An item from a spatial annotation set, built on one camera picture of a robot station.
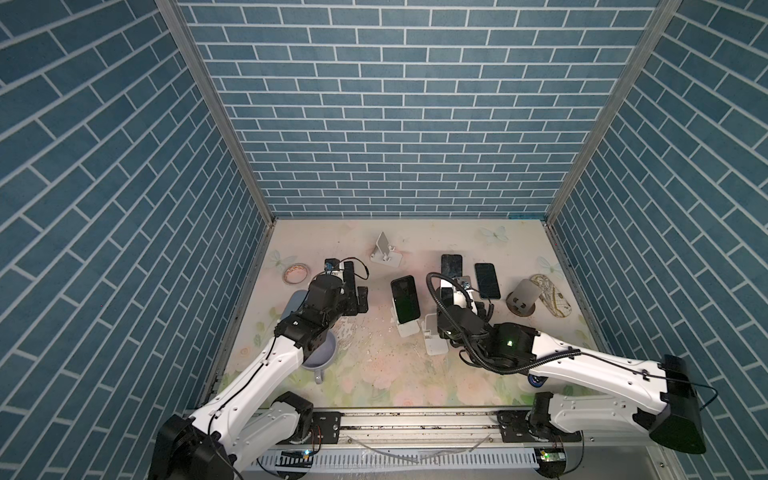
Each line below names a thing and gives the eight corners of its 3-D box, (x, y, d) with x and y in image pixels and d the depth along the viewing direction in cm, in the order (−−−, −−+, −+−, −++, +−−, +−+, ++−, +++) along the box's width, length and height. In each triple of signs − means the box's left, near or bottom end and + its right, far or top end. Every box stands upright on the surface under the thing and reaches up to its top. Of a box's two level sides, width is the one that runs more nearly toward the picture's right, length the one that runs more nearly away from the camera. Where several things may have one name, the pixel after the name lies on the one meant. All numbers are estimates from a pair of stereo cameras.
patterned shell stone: (556, 320, 95) (561, 315, 92) (525, 282, 104) (529, 276, 102) (570, 315, 96) (575, 309, 94) (539, 277, 106) (543, 271, 103)
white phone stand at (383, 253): (372, 261, 109) (371, 244, 102) (381, 248, 113) (380, 231, 106) (396, 270, 107) (396, 254, 99) (404, 257, 111) (405, 240, 103)
